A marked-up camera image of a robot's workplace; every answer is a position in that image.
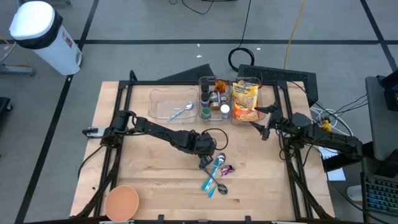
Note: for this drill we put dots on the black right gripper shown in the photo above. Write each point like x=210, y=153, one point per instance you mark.
x=276, y=123

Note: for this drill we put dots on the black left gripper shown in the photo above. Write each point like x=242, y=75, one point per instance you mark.
x=205, y=144

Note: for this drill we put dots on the teal silicone spoon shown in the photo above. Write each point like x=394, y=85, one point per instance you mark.
x=215, y=163

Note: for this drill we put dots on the red beef ramen packet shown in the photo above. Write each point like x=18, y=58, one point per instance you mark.
x=257, y=109

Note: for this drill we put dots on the orange chicken ramen packet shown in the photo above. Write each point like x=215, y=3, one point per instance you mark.
x=244, y=115

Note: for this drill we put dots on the iridescent rainbow metal spoon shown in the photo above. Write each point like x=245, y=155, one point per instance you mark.
x=228, y=169
x=188, y=106

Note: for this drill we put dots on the yellow ramen packet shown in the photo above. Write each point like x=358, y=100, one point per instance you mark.
x=245, y=95

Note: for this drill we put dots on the black metal spoon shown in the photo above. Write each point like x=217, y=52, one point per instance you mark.
x=222, y=188

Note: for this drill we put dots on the bagel seasoning jar white lid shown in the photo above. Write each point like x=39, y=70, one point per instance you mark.
x=224, y=109

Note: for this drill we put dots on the oregano jar green label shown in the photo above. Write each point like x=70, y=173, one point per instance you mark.
x=205, y=112

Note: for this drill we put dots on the glass jar tan lid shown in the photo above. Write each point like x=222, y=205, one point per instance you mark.
x=214, y=104

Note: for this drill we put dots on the brown taco seasoning packet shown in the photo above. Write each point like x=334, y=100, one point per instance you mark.
x=221, y=84

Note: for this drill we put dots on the purple label spice bottle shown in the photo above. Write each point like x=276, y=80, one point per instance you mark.
x=205, y=100

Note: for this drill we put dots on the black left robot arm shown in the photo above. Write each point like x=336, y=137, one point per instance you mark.
x=161, y=133

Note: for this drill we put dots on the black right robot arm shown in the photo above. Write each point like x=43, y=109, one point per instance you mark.
x=329, y=140

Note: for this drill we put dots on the narrow clear plastic bin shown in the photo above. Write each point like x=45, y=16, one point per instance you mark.
x=217, y=121
x=262, y=115

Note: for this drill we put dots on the black table clamp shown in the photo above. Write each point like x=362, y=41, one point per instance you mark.
x=160, y=218
x=247, y=219

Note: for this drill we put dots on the black wedge panel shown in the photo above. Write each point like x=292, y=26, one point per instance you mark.
x=192, y=74

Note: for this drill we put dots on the wide clear plastic bin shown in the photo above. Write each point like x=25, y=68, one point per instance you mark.
x=155, y=93

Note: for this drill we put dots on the white paper sheet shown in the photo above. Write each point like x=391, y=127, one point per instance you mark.
x=337, y=174

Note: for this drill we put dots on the peach orange bowl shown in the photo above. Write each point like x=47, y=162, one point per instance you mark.
x=122, y=203

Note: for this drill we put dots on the white computer mouse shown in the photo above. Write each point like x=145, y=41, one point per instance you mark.
x=354, y=193

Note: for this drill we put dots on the black monitor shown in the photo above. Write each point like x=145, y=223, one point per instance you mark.
x=391, y=96

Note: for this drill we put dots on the backlit rainbow keyboard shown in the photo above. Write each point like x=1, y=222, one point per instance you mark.
x=381, y=194

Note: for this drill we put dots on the white trash can black bag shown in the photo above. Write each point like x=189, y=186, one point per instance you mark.
x=46, y=40

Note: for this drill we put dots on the black chair base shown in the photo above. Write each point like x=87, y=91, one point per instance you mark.
x=4, y=104

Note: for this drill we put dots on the grey stand foot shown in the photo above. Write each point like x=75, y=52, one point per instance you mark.
x=46, y=1
x=15, y=70

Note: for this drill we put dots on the black aluminium rig frame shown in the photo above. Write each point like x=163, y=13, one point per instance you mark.
x=146, y=82

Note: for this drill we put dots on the silver metal bracket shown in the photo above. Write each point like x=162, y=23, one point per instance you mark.
x=96, y=132

